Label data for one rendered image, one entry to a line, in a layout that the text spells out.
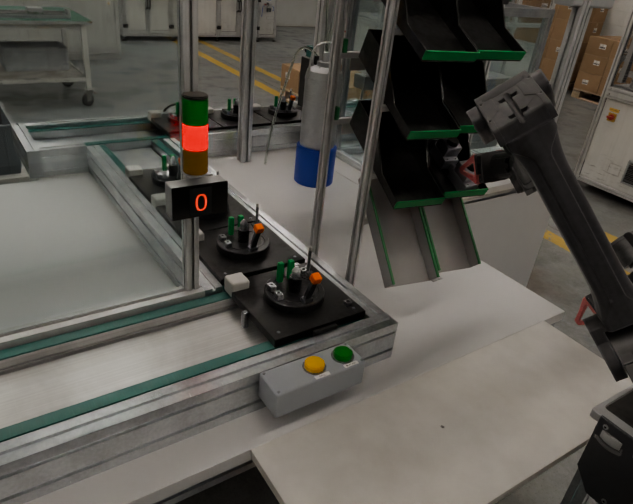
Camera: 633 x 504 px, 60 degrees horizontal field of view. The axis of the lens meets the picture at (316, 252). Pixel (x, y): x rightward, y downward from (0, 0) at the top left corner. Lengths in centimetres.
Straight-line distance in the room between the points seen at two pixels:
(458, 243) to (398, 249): 20
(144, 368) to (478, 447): 68
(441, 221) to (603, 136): 399
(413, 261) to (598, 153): 415
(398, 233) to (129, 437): 77
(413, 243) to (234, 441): 65
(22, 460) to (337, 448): 53
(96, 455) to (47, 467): 8
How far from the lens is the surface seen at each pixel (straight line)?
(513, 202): 266
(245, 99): 227
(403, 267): 136
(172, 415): 105
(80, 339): 122
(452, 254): 147
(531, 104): 75
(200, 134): 110
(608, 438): 108
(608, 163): 539
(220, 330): 126
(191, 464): 107
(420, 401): 124
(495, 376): 137
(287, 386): 106
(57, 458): 102
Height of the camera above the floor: 169
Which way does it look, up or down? 29 degrees down
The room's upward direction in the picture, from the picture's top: 7 degrees clockwise
